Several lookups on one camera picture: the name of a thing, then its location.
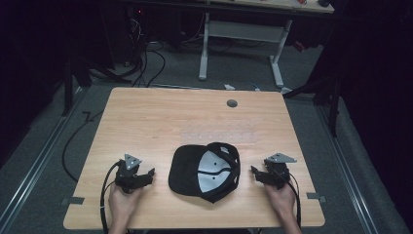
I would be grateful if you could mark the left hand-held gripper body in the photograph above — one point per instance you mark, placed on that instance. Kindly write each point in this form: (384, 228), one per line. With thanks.
(128, 177)

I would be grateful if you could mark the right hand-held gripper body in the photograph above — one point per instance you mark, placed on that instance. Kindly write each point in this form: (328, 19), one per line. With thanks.
(276, 174)

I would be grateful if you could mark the black baseball cap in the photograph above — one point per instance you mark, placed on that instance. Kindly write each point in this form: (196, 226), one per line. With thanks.
(190, 177)

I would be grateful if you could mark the person's right hand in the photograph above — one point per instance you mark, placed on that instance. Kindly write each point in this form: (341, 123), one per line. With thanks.
(281, 198)

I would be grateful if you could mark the person's left hand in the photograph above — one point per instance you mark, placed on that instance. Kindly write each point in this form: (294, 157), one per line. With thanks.
(123, 203)

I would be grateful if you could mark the grey tape strip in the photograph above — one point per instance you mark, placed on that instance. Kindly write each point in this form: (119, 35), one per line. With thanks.
(315, 196)
(73, 201)

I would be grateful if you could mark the round grey table grommet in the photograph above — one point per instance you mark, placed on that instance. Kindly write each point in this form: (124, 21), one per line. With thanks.
(232, 103)

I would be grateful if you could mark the black metal stand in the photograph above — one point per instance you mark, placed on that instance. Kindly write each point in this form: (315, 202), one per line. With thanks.
(332, 104)
(68, 87)

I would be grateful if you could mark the white-framed wooden desk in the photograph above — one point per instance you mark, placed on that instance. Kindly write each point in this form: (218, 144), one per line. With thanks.
(243, 31)

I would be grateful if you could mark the metal floor rail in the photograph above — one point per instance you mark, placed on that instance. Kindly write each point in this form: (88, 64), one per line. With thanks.
(347, 172)
(35, 169)

